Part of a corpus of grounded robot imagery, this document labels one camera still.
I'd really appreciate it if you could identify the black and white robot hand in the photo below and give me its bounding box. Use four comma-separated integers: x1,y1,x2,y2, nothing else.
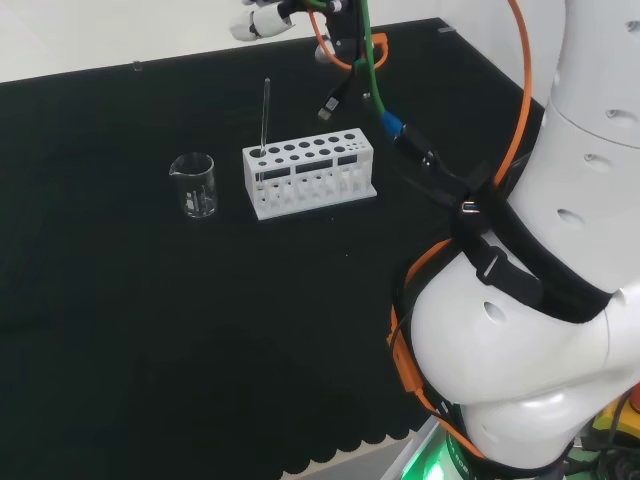
228,0,369,65

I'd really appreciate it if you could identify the clear glass rod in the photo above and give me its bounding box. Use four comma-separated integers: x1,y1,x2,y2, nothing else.
257,77,272,189

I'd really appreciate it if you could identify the white test tube rack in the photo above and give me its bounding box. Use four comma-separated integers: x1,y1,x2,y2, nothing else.
241,127,378,221

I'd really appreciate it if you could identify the clear glass beaker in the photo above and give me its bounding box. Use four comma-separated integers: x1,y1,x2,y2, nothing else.
168,151,218,220

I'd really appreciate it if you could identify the black bench cloth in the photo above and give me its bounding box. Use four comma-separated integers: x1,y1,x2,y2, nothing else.
0,17,546,480

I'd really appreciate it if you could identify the yellow stop button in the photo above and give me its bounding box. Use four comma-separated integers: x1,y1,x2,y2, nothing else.
591,384,640,441

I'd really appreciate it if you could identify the black cable with USB plug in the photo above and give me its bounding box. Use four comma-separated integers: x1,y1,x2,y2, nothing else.
316,59,359,122

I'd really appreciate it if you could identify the green cable with blue connector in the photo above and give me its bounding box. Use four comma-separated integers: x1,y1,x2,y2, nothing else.
299,0,404,139

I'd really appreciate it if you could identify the thick black cable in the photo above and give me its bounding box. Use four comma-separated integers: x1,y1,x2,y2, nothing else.
392,122,501,211

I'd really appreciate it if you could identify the orange cable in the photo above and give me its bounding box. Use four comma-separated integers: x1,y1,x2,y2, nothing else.
305,0,532,461

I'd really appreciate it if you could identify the pale base plate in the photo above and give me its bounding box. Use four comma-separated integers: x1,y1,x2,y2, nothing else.
382,416,454,480

